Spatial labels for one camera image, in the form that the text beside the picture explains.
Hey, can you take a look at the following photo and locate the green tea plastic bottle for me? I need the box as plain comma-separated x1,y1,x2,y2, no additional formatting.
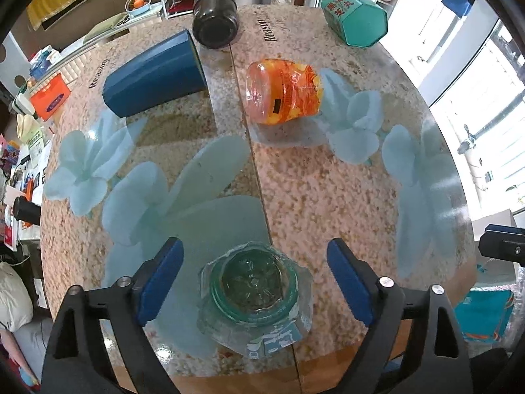
198,242,313,360

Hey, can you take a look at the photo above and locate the dark blue cup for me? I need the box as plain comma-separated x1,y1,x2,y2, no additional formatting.
102,30,206,118

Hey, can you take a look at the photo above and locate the black bottle on side table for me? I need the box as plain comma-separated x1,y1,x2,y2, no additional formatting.
12,196,41,226

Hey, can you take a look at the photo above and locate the orange tissue box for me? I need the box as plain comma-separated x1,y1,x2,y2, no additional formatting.
30,73,70,121

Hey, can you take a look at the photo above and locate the white tv cabinet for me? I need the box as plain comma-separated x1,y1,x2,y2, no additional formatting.
32,3,163,92

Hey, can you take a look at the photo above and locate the orange plastic jar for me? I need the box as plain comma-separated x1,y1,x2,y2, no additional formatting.
245,59,324,125

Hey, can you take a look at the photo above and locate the teal hexagonal tin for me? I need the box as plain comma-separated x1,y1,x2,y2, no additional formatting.
321,0,388,48

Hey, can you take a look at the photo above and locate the green cushion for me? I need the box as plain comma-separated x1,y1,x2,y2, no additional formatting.
83,12,129,44

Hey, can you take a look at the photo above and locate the black cylindrical thermos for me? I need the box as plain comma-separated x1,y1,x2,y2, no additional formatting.
192,0,240,49

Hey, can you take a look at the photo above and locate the bowl of oranges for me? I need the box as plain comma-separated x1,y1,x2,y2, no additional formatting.
125,0,151,17

